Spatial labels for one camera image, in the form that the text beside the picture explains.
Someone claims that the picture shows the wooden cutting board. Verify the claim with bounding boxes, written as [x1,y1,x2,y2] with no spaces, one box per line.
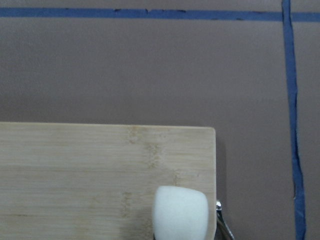
[0,122,216,240]

